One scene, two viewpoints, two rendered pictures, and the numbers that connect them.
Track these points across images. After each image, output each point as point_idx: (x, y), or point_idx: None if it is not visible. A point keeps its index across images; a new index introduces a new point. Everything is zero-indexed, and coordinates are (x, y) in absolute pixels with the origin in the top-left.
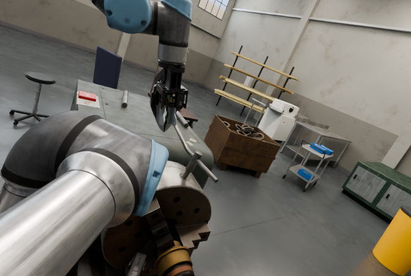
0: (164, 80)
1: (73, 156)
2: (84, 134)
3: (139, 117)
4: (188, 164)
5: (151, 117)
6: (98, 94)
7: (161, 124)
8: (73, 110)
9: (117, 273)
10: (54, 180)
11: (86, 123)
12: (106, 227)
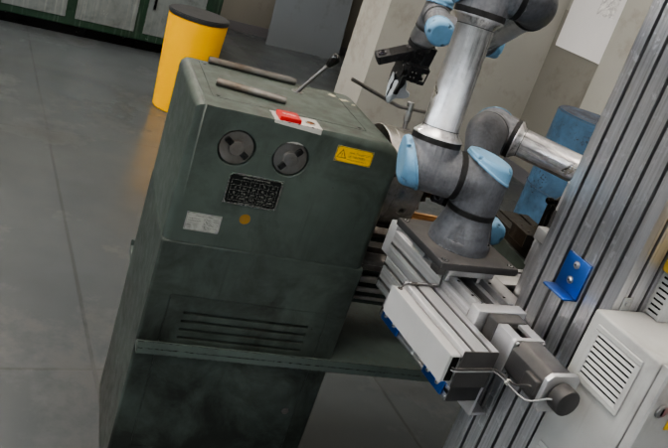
0: (414, 60)
1: (521, 129)
2: (506, 121)
3: (305, 104)
4: (408, 116)
5: (291, 95)
6: (259, 107)
7: (403, 97)
8: (279, 145)
9: (374, 242)
10: (532, 137)
11: (501, 116)
12: (422, 192)
